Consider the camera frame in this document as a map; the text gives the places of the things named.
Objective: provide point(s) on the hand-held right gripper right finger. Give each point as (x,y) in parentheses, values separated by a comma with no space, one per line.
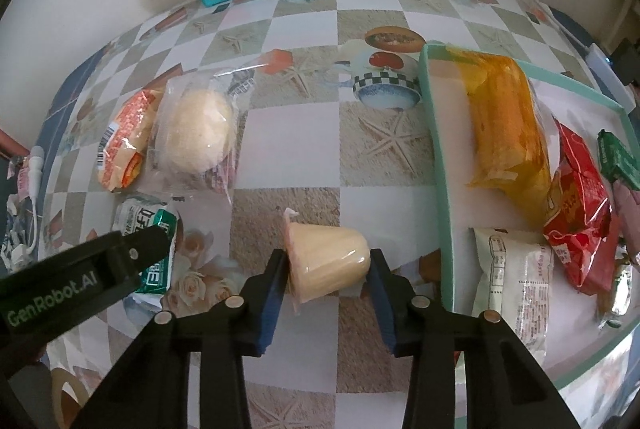
(385,304)

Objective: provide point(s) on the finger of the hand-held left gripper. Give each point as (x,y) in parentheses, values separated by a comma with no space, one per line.
(145,249)

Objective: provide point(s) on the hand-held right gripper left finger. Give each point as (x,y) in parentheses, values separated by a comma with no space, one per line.
(270,304)

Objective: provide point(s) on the green white striped snack packet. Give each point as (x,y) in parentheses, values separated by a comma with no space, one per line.
(150,281)

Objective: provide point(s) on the cream pudding cup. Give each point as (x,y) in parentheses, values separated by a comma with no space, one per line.
(325,259)

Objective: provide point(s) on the white tray with teal rim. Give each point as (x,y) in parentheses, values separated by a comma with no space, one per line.
(455,209)

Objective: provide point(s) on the green white cookie packet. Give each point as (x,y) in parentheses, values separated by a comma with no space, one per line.
(520,284)

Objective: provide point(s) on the red foil snack packet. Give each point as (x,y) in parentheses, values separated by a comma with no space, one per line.
(575,209)

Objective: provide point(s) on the pink snack packet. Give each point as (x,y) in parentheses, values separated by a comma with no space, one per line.
(629,214)

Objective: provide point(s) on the orange white snack packet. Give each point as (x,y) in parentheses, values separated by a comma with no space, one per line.
(127,139)

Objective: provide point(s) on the round bun in clear wrapper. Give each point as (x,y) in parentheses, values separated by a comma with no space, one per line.
(200,134)

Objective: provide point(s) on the checkered printed tablecloth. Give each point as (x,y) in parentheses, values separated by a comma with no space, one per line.
(310,119)

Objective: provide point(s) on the yellow chips packet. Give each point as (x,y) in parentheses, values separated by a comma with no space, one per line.
(505,124)

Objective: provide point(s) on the green clear snack packet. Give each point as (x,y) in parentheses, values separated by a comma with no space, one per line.
(616,294)

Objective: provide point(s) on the small dark green packet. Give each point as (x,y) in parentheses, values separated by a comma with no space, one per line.
(620,156)

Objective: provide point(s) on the white flat device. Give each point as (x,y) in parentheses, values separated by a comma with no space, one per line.
(602,64)

